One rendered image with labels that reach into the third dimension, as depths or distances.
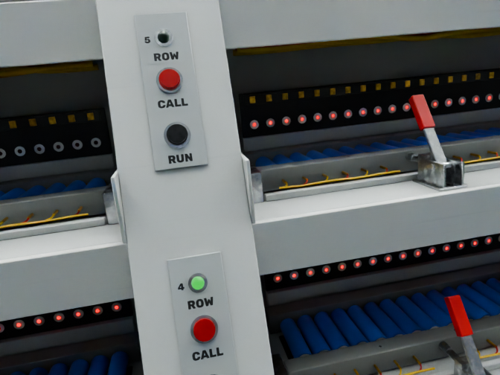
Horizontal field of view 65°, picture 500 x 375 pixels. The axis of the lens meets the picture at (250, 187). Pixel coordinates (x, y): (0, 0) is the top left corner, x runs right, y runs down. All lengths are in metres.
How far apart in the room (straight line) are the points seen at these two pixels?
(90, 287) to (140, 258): 0.04
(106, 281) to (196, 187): 0.10
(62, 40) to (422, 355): 0.43
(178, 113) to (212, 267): 0.12
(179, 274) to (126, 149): 0.10
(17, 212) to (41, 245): 0.07
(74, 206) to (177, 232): 0.12
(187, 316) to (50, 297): 0.10
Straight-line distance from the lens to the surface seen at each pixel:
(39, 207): 0.39
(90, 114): 0.49
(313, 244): 0.33
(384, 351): 0.43
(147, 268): 0.30
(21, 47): 0.36
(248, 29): 0.35
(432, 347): 0.45
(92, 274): 0.32
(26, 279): 0.33
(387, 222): 0.35
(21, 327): 0.52
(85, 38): 0.35
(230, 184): 0.30
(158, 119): 0.31
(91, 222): 0.36
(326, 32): 0.37
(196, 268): 0.30
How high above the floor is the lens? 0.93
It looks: 4 degrees up
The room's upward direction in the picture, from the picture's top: 9 degrees counter-clockwise
